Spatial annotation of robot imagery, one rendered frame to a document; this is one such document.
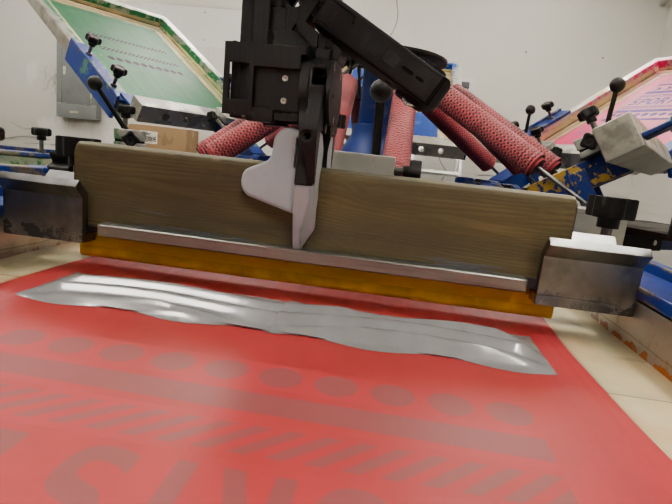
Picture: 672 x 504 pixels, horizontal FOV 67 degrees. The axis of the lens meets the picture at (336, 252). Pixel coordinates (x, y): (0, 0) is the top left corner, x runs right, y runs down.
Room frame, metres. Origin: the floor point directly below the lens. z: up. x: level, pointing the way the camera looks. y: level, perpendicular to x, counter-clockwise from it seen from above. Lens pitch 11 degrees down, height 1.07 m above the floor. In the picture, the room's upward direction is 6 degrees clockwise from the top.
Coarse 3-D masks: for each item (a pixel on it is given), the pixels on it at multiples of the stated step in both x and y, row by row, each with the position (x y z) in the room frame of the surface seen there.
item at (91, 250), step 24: (168, 264) 0.43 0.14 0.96; (192, 264) 0.42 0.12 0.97; (216, 264) 0.42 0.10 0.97; (336, 288) 0.41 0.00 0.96; (360, 288) 0.41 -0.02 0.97; (384, 288) 0.41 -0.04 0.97; (408, 288) 0.41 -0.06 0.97; (504, 312) 0.40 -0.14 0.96; (528, 312) 0.40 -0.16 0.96; (552, 312) 0.39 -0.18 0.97
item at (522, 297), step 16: (96, 240) 0.43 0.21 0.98; (112, 240) 0.43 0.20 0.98; (128, 240) 0.43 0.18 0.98; (192, 256) 0.42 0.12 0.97; (208, 256) 0.42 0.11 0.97; (224, 256) 0.42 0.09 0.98; (240, 256) 0.42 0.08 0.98; (304, 272) 0.41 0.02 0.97; (320, 272) 0.41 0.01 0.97; (336, 272) 0.41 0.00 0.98; (352, 272) 0.41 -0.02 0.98; (368, 272) 0.41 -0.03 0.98; (416, 288) 0.40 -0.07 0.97; (432, 288) 0.40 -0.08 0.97; (448, 288) 0.40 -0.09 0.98; (464, 288) 0.40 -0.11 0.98; (480, 288) 0.40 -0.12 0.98
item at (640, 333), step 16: (0, 224) 0.41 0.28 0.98; (0, 240) 0.41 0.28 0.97; (16, 240) 0.43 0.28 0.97; (32, 240) 0.45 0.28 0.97; (48, 240) 0.47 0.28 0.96; (0, 256) 0.41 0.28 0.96; (640, 304) 0.36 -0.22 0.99; (608, 320) 0.40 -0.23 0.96; (624, 320) 0.38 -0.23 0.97; (640, 320) 0.35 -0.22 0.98; (656, 320) 0.33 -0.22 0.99; (624, 336) 0.37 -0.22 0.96; (640, 336) 0.35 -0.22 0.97; (656, 336) 0.33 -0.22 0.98; (640, 352) 0.34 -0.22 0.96; (656, 352) 0.32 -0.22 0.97; (656, 368) 0.32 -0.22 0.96
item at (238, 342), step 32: (0, 288) 0.34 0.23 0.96; (224, 288) 0.40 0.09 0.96; (256, 288) 0.41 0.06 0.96; (288, 288) 0.42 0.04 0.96; (0, 320) 0.28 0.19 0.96; (32, 320) 0.29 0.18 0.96; (64, 320) 0.29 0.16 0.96; (96, 320) 0.30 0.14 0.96; (128, 320) 0.30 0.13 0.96; (160, 320) 0.31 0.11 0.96; (224, 352) 0.27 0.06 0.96
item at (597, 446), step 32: (320, 288) 0.43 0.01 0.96; (448, 320) 0.38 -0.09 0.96; (480, 320) 0.39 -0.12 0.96; (512, 320) 0.40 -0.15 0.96; (544, 320) 0.41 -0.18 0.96; (256, 352) 0.28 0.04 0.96; (288, 352) 0.28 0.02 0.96; (320, 352) 0.29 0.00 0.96; (352, 352) 0.29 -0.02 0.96; (384, 352) 0.30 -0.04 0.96; (544, 352) 0.33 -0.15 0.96; (416, 384) 0.26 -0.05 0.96; (448, 384) 0.26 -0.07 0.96; (480, 384) 0.27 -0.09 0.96; (512, 384) 0.27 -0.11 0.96; (544, 384) 0.27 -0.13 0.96; (576, 384) 0.28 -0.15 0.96; (544, 416) 0.24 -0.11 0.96; (576, 416) 0.24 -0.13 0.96; (608, 416) 0.24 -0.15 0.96; (576, 448) 0.21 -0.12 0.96; (608, 448) 0.21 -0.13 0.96; (640, 448) 0.21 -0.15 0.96; (576, 480) 0.18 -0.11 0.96; (608, 480) 0.19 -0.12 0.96; (640, 480) 0.19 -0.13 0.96
